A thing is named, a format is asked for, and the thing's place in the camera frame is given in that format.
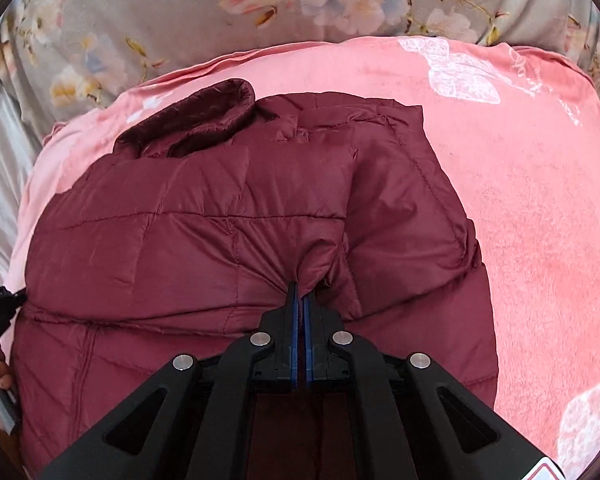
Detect maroon puffer jacket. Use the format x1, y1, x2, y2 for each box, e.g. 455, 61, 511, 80
7, 78, 499, 480

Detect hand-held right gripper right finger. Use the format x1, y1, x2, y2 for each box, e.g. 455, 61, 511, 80
302, 292, 567, 480

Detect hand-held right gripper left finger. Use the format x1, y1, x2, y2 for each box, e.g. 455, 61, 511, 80
37, 282, 301, 480

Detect grey floral curtain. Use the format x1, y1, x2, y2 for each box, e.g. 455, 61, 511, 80
0, 0, 600, 126

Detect pink blanket with white print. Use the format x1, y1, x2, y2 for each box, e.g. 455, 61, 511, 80
11, 35, 600, 480

